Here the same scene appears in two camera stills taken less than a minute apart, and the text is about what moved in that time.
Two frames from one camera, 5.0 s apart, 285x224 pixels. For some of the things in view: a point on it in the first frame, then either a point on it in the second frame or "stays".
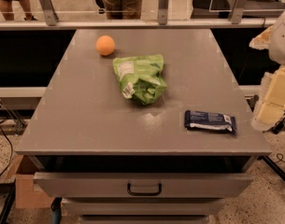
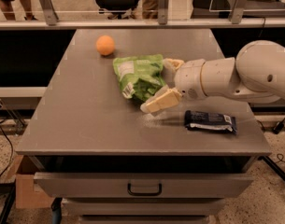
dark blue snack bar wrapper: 207,120 stays
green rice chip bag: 140,77 stays
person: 121,2 to 148,7
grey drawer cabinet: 111,161 stays
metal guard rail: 53,22 stays
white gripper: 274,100 to 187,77
